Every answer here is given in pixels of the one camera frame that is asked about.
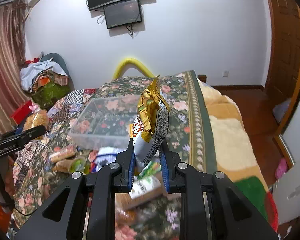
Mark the yellow curved tube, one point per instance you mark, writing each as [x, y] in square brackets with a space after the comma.
[129, 62]

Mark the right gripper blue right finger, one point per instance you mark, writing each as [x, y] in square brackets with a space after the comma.
[169, 161]

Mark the red box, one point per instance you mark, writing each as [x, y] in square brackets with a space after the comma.
[21, 113]

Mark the green end biscuit roll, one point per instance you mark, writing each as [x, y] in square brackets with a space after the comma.
[70, 165]

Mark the wall power outlet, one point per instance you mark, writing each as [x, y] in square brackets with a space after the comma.
[225, 73]

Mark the wooden door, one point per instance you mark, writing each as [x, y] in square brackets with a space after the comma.
[283, 80]

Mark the gold chip bag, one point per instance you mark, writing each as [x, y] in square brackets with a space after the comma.
[150, 125]

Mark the blue white snack bag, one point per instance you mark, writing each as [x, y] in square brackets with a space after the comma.
[105, 156]

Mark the striped red curtain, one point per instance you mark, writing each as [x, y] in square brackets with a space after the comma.
[12, 59]

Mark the floral green bedspread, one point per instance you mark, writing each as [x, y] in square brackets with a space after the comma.
[189, 134]

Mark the pink slipper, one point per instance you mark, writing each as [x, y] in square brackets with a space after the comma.
[281, 169]

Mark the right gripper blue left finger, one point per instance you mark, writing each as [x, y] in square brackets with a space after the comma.
[125, 177]

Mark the clear plastic storage box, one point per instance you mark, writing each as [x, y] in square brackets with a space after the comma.
[104, 122]

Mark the biscuit roll white label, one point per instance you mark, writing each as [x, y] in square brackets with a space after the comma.
[63, 153]

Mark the small black wall monitor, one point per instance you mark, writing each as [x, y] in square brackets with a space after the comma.
[122, 13]

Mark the patchwork quilt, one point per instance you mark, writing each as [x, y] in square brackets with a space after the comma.
[62, 110]

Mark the beige plush blanket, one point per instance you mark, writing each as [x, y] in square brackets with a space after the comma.
[234, 152]

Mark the pile of clothes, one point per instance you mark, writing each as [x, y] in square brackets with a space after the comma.
[46, 79]

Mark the clear green cookie bag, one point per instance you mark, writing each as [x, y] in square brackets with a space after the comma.
[38, 118]

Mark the pink toy figure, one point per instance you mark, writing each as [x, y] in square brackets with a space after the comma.
[34, 107]

